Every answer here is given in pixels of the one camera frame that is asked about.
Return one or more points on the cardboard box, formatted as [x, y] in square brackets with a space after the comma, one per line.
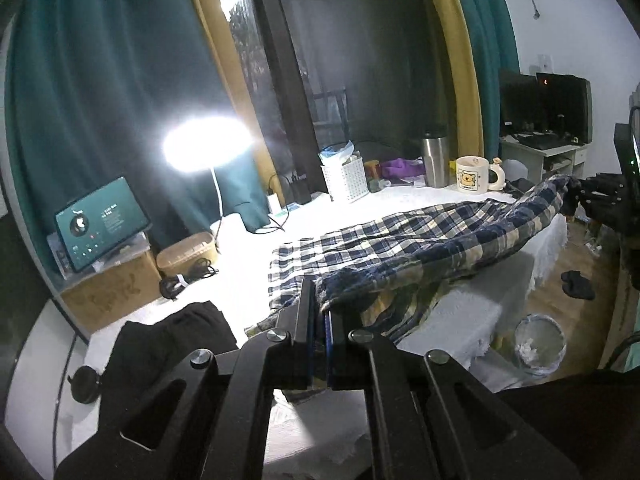
[115, 292]

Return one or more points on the white charger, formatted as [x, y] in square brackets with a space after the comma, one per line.
[273, 204]

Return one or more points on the small grey object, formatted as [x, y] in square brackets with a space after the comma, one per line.
[375, 186]

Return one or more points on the black cloth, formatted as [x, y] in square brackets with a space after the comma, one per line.
[150, 345]

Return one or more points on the black computer monitor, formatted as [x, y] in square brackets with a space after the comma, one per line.
[567, 105]
[517, 102]

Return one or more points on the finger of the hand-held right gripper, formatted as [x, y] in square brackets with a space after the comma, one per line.
[602, 207]
[600, 185]

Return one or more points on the white computer desk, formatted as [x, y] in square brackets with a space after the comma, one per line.
[535, 157]

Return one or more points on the teal curtain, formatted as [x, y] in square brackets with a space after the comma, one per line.
[492, 60]
[100, 85]

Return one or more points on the blue plaid pants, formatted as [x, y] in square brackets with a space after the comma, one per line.
[400, 245]

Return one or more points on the black socks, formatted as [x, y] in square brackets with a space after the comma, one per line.
[577, 285]

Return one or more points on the white textured table cover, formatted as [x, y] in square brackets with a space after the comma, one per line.
[235, 285]

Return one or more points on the stainless steel tumbler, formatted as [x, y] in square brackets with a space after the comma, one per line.
[435, 160]

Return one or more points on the tablet with teal screen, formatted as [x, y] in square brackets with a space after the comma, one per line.
[100, 220]

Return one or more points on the yellow curtain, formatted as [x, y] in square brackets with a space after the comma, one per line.
[460, 60]
[220, 60]

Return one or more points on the white wall socket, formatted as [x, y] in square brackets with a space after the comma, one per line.
[545, 63]

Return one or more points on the white desk lamp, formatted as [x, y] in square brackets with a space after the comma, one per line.
[207, 145]

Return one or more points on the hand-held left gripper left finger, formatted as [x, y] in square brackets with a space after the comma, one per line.
[306, 355]

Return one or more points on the white perforated plastic basket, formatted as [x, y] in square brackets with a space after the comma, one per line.
[345, 180]

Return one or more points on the cream mug with yellow print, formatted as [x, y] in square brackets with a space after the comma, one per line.
[471, 175]

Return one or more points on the round wicker basket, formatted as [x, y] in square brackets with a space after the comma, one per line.
[185, 255]

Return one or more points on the round black disc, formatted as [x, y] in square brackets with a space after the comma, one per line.
[85, 385]

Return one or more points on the mesh trash bin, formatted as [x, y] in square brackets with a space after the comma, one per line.
[539, 345]

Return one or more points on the black keyboard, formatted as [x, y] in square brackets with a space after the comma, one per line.
[542, 140]

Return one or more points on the black adapter box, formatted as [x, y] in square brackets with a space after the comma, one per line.
[301, 191]

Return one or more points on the dark window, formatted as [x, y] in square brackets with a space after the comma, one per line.
[360, 35]

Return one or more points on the blue plastic bag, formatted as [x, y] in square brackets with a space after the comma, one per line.
[337, 152]

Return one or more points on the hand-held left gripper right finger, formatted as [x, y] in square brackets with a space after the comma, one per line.
[341, 360]

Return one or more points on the purple cloth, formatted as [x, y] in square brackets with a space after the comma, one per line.
[402, 167]

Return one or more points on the black chair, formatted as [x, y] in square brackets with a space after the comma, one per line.
[330, 110]

